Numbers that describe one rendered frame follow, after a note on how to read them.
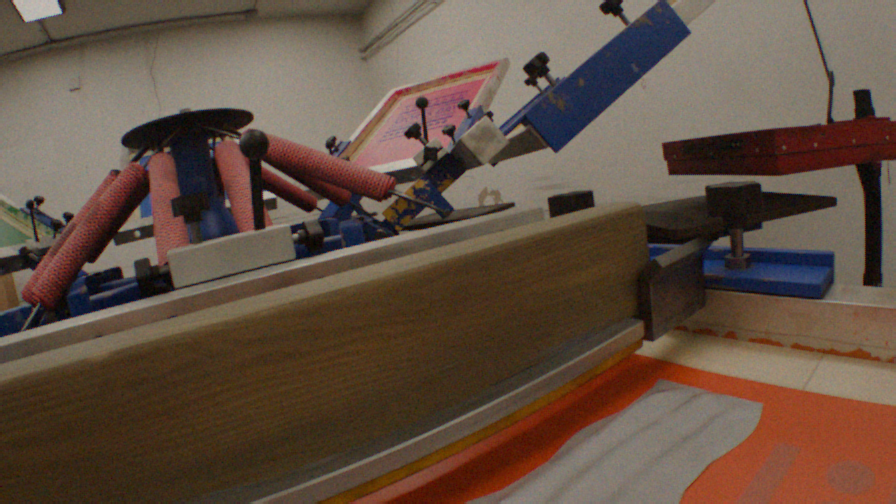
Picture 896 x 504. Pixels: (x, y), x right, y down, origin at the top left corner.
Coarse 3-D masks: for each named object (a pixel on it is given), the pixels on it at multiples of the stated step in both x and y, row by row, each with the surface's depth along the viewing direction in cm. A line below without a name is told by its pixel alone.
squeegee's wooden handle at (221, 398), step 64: (448, 256) 20; (512, 256) 21; (576, 256) 23; (640, 256) 26; (192, 320) 14; (256, 320) 15; (320, 320) 16; (384, 320) 18; (448, 320) 19; (512, 320) 21; (576, 320) 24; (0, 384) 10; (64, 384) 11; (128, 384) 13; (192, 384) 14; (256, 384) 15; (320, 384) 16; (384, 384) 18; (448, 384) 19; (0, 448) 10; (64, 448) 11; (128, 448) 13; (192, 448) 14; (256, 448) 15; (320, 448) 16
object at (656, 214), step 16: (768, 192) 98; (656, 208) 103; (672, 208) 99; (688, 208) 95; (704, 208) 91; (768, 208) 77; (784, 208) 74; (800, 208) 74; (816, 208) 74; (656, 224) 82; (672, 224) 79; (688, 224) 76; (704, 224) 73; (720, 224) 73; (752, 224) 92; (656, 240) 91; (672, 240) 91; (688, 240) 92
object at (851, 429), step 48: (624, 384) 26; (720, 384) 23; (768, 384) 21; (528, 432) 23; (576, 432) 22; (768, 432) 17; (816, 432) 16; (864, 432) 14; (432, 480) 20; (480, 480) 20; (720, 480) 15
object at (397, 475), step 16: (624, 352) 28; (592, 368) 26; (608, 368) 27; (576, 384) 25; (544, 400) 24; (512, 416) 23; (480, 432) 22; (496, 432) 22; (448, 448) 21; (464, 448) 21; (416, 464) 20; (432, 464) 20; (384, 480) 19; (400, 480) 20; (336, 496) 18; (352, 496) 18
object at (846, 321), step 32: (832, 288) 23; (864, 288) 21; (704, 320) 30; (736, 320) 27; (768, 320) 25; (800, 320) 23; (832, 320) 21; (864, 320) 19; (832, 352) 21; (864, 352) 20
